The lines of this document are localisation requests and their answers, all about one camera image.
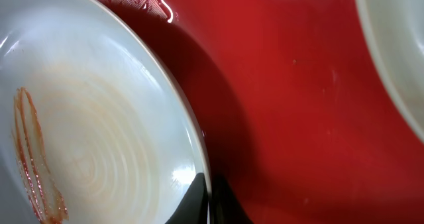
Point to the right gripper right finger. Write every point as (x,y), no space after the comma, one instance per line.
(225,207)

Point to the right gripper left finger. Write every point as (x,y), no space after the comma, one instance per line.
(193,208)

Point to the white plate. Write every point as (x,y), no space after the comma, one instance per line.
(393,30)
(93,128)

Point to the red plastic serving tray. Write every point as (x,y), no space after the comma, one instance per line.
(290,106)

